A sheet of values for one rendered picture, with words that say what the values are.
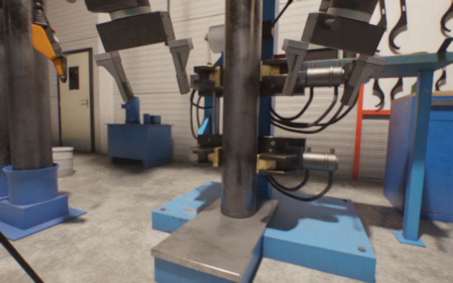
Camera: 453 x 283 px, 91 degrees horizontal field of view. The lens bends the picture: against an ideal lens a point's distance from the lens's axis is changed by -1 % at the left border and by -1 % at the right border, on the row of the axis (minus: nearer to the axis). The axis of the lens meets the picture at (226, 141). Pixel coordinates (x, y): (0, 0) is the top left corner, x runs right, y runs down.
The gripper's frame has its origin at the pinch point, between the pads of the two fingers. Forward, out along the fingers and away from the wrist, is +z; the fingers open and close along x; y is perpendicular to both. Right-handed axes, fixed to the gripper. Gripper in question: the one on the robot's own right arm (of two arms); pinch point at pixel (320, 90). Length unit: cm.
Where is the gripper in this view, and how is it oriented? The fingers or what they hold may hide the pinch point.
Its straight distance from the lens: 51.4
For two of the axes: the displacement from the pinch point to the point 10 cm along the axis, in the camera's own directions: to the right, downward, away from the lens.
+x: 9.8, 1.3, 1.4
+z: -1.8, 8.7, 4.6
